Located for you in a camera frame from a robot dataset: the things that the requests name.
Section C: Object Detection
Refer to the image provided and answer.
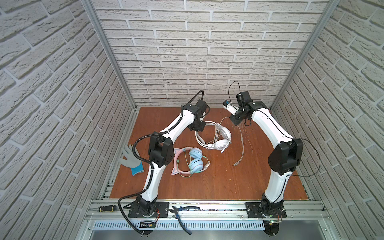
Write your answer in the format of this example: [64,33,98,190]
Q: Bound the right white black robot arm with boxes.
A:
[223,91,304,217]

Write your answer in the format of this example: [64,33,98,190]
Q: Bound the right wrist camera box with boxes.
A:
[223,100,238,115]

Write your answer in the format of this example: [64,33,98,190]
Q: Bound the black yellow screwdriver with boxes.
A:
[98,205,117,213]

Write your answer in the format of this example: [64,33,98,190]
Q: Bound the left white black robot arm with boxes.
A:
[133,99,208,216]

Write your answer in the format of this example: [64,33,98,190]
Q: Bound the blue white cloth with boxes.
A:
[119,145,144,176]

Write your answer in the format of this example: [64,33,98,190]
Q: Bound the white headphone cable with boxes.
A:
[214,116,245,167]

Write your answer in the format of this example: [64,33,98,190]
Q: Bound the pink blue cat-ear headphones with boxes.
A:
[171,147,211,178]

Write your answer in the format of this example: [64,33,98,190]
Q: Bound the white headphones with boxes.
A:
[195,121,232,153]

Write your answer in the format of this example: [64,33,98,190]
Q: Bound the aluminium front rail frame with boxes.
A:
[85,199,331,231]

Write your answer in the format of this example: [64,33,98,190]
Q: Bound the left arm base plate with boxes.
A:
[128,202,170,218]

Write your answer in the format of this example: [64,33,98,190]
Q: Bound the blue handled pliers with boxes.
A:
[169,205,201,236]

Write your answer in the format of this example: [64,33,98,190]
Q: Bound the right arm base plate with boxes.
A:
[245,201,287,219]

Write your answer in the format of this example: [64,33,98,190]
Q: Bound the black corrugated cable conduit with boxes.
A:
[117,89,205,236]

